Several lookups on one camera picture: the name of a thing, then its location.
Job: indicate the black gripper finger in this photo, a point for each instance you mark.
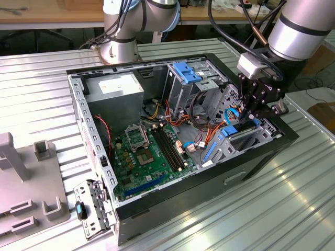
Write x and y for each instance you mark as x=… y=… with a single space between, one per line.
x=245 y=91
x=272 y=111

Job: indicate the green motherboard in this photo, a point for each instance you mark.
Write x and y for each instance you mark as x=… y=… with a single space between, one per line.
x=154 y=173

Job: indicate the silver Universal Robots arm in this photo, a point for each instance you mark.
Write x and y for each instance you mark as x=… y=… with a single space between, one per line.
x=295 y=31

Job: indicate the brown cardboard box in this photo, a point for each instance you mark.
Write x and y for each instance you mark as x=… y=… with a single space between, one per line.
x=324 y=115
x=323 y=61

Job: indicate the grey parts rack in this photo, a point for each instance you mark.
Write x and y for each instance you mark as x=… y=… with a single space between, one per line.
x=31 y=183

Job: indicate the wooden desk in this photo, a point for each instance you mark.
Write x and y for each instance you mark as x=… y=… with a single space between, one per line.
x=52 y=14

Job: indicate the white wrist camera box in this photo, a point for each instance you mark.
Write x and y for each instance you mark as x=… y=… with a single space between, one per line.
x=248 y=65

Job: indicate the metal expansion card bracket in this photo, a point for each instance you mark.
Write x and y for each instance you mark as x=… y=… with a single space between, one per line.
x=86 y=189

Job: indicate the blue plastic drive bracket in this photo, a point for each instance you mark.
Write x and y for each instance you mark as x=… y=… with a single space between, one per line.
x=187 y=73

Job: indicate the black RAM slot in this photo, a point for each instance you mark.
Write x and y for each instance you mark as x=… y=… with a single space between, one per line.
x=165 y=150
x=172 y=147

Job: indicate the hard disk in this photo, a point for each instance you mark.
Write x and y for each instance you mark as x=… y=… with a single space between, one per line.
x=229 y=132

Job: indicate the grey metal drive cage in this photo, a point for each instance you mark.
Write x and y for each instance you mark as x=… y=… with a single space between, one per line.
x=180 y=96

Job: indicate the grey power supply unit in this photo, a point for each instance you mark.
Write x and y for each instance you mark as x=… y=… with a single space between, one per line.
x=115 y=109

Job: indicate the blue expansion slot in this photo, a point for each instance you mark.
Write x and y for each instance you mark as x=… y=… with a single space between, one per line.
x=144 y=186

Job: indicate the grey metal disk bay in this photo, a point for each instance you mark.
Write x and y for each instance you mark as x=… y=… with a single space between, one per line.
x=267 y=133

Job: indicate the black open PC case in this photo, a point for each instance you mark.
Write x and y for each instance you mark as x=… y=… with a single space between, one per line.
x=183 y=198

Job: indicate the aluminium frame stand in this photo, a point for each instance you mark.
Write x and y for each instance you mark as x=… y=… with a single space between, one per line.
x=330 y=41

